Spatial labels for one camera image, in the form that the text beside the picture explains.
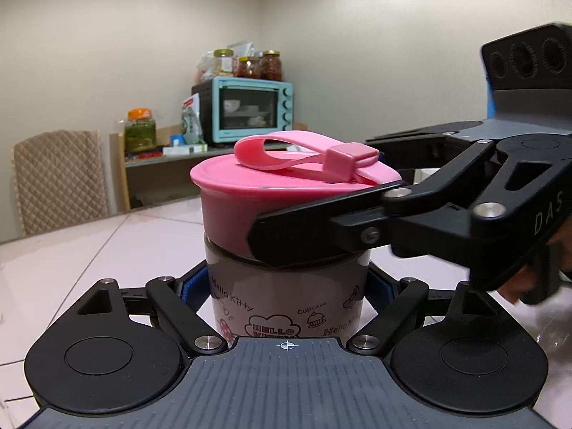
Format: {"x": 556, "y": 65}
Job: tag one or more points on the small blue box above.
{"x": 177, "y": 140}

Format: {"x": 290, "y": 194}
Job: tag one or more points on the person's right hand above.
{"x": 508, "y": 290}

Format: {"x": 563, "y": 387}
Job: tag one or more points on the green and white snack packet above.
{"x": 193, "y": 120}

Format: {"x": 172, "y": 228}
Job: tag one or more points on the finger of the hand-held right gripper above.
{"x": 429, "y": 133}
{"x": 321, "y": 232}

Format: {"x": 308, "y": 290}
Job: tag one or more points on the green jar with orange lid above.
{"x": 140, "y": 132}

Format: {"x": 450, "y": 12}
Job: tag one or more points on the flat white box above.
{"x": 185, "y": 149}

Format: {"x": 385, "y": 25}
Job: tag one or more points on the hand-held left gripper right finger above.
{"x": 379, "y": 289}

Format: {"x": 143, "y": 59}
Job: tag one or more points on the yellow lid glass jar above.
{"x": 223, "y": 63}

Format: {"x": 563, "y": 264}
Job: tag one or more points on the teal toaster oven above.
{"x": 250, "y": 109}

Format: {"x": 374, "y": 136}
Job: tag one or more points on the wooden side table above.
{"x": 147, "y": 174}

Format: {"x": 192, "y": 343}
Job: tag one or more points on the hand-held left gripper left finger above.
{"x": 193, "y": 289}

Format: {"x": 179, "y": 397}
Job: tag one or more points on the tall red chili jar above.
{"x": 271, "y": 66}

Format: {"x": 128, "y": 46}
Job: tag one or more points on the jars on oven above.
{"x": 206, "y": 65}

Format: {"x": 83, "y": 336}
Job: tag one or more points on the small red chili jar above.
{"x": 247, "y": 68}

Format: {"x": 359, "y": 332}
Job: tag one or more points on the chair with quilted cover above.
{"x": 58, "y": 178}

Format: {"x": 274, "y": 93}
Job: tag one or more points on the cartoon print bottle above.
{"x": 277, "y": 290}

